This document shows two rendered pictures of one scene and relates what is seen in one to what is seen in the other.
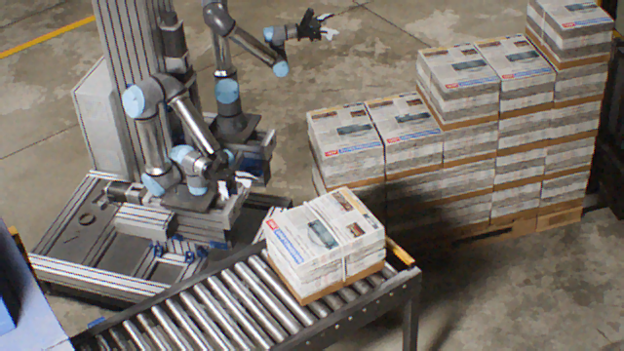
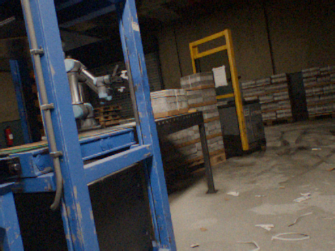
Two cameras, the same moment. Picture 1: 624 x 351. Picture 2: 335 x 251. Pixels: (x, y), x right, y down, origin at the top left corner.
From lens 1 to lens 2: 2.76 m
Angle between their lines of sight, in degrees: 47
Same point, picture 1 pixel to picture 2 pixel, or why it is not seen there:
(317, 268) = (169, 96)
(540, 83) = (197, 93)
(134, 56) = not seen: hidden behind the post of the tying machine
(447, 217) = (183, 154)
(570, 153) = (214, 126)
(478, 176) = (189, 133)
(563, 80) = (203, 93)
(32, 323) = not seen: outside the picture
